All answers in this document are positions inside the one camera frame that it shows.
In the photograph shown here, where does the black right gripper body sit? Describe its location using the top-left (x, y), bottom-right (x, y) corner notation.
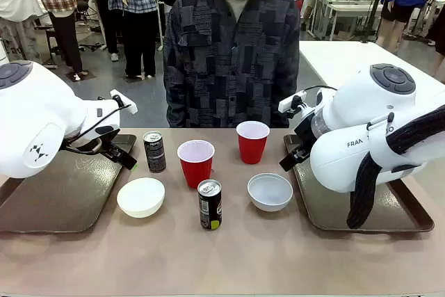
top-left (293, 115), bottom-right (317, 161)

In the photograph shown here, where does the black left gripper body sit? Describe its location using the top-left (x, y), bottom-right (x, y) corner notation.
top-left (99, 138), bottom-right (123, 164)

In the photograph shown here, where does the black drink can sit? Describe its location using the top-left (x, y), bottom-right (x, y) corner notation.
top-left (143, 130), bottom-right (167, 174)

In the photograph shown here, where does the grey white bowl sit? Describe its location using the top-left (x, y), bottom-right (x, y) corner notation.
top-left (247, 172), bottom-right (294, 213)

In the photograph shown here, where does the cream white bowl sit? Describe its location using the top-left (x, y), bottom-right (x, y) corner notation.
top-left (116, 177), bottom-right (166, 218)

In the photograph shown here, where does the red plastic cup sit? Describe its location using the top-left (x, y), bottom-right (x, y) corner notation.
top-left (177, 139), bottom-right (216, 189)
top-left (236, 120), bottom-right (270, 165)

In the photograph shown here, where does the black can with lime mark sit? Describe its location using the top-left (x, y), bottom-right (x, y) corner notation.
top-left (197, 179), bottom-right (223, 231)

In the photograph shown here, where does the brown plastic tray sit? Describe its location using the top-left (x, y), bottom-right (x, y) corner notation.
top-left (0, 133), bottom-right (138, 234)
top-left (283, 133), bottom-right (435, 234)

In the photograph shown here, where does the large white table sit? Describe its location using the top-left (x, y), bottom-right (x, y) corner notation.
top-left (298, 40), bottom-right (445, 96)

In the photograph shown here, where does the person in dark patchwork shirt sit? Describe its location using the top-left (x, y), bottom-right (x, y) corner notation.
top-left (162, 0), bottom-right (300, 129)

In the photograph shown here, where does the black stool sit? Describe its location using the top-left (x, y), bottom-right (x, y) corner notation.
top-left (78, 0), bottom-right (107, 51)

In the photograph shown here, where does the white background desk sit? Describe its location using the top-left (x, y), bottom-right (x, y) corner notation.
top-left (307, 0), bottom-right (385, 41)

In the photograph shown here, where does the black vertical pole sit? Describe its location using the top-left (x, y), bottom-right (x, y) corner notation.
top-left (361, 0), bottom-right (394, 45)

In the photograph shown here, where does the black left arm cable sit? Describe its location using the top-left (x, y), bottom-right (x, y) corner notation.
top-left (64, 97), bottom-right (132, 155)

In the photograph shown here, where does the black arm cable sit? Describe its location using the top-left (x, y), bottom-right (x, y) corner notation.
top-left (301, 84), bottom-right (337, 95)
top-left (64, 97), bottom-right (132, 155)

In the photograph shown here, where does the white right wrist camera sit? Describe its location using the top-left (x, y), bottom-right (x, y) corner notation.
top-left (277, 90), bottom-right (307, 113)

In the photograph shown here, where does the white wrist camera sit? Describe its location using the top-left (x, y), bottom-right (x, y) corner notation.
top-left (277, 90), bottom-right (307, 113)
top-left (110, 89), bottom-right (138, 114)

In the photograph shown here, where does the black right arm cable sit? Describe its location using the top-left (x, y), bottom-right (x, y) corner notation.
top-left (301, 84), bottom-right (337, 95)

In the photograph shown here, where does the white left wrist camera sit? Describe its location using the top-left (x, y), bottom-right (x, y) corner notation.
top-left (110, 89), bottom-right (138, 114)

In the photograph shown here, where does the black braided cable sleeve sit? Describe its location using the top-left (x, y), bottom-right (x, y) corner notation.
top-left (346, 104), bottom-right (445, 230)

